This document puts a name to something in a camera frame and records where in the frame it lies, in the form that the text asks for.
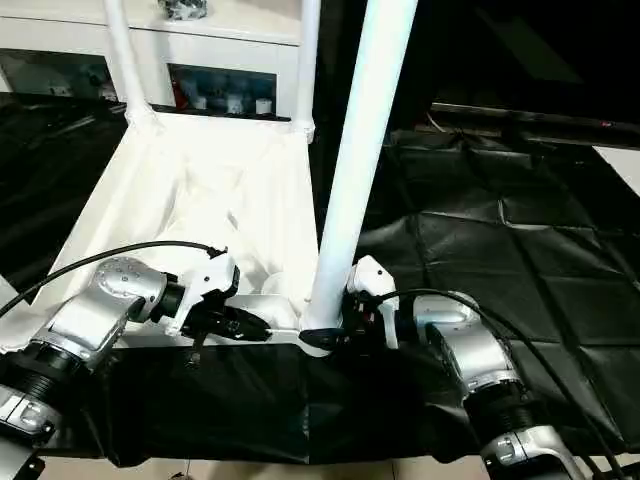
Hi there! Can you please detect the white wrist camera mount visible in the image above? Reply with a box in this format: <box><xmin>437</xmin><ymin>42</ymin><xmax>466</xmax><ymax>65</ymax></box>
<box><xmin>167</xmin><ymin>252</ymin><xmax>241</xmax><ymax>336</ymax></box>
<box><xmin>344</xmin><ymin>254</ymin><xmax>401</xmax><ymax>351</ymax></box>

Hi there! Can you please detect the white plastic table top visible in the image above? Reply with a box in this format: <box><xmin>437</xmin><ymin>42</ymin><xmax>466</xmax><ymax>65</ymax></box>
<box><xmin>0</xmin><ymin>107</ymin><xmax>346</xmax><ymax>359</ymax></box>

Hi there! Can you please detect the black plastic sheet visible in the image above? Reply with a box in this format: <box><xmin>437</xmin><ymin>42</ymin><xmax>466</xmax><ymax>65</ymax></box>
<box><xmin>0</xmin><ymin>89</ymin><xmax>640</xmax><ymax>464</ymax></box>

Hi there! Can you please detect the white flat board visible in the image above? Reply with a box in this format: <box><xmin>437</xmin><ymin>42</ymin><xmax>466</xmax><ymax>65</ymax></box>
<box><xmin>593</xmin><ymin>145</ymin><xmax>640</xmax><ymax>196</ymax></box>

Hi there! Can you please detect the black backdrop curtain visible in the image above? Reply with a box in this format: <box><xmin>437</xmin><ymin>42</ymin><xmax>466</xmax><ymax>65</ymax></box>
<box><xmin>312</xmin><ymin>0</ymin><xmax>640</xmax><ymax>131</ymax></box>

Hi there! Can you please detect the long black pole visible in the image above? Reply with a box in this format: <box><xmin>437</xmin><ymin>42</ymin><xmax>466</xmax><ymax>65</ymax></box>
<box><xmin>430</xmin><ymin>102</ymin><xmax>640</xmax><ymax>146</ymax></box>

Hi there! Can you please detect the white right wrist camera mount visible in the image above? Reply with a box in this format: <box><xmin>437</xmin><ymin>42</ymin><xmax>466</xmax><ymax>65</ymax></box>
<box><xmin>344</xmin><ymin>254</ymin><xmax>401</xmax><ymax>351</ymax></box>

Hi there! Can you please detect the clear bag of dark items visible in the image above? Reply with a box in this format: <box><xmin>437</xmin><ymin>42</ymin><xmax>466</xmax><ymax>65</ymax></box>
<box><xmin>158</xmin><ymin>0</ymin><xmax>211</xmax><ymax>22</ymax></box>

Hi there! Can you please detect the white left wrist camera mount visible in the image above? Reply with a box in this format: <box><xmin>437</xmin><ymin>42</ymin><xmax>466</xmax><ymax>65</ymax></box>
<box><xmin>167</xmin><ymin>252</ymin><xmax>241</xmax><ymax>336</ymax></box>

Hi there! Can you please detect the white cabinet with glass doors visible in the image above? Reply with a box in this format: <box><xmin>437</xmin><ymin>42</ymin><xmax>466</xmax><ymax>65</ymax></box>
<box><xmin>0</xmin><ymin>0</ymin><xmax>307</xmax><ymax>121</ymax></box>

